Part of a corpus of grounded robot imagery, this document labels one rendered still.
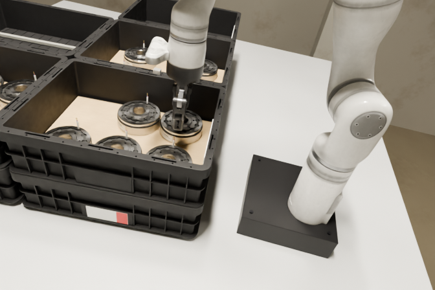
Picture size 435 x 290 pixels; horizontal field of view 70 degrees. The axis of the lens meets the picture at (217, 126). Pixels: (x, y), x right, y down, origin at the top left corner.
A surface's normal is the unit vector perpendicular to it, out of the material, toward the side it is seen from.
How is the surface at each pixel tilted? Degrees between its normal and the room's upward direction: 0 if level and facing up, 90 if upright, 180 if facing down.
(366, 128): 91
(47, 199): 90
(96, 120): 0
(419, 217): 0
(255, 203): 0
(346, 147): 92
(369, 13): 95
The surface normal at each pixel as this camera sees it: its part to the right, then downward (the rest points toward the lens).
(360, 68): 0.18, 0.81
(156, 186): -0.12, 0.60
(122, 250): 0.15, -0.77
